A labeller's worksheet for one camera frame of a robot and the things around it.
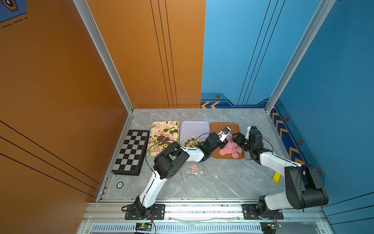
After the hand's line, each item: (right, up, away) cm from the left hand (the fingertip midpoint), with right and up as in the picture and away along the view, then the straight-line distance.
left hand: (227, 131), depth 92 cm
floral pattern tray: (-50, +2, +17) cm, 53 cm away
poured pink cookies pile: (+3, -11, +2) cm, 12 cm away
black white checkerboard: (-61, -17, -3) cm, 64 cm away
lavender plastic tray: (-16, +1, +17) cm, 23 cm away
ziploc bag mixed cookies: (-22, -22, -6) cm, 32 cm away
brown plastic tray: (-4, +2, +16) cm, 17 cm away
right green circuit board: (+17, -44, -22) cm, 52 cm away
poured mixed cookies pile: (-23, -8, +5) cm, 25 cm away
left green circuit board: (-45, -46, -21) cm, 68 cm away
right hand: (+5, -3, 0) cm, 6 cm away
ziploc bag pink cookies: (-1, -3, -10) cm, 11 cm away
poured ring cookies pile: (-43, -7, +7) cm, 44 cm away
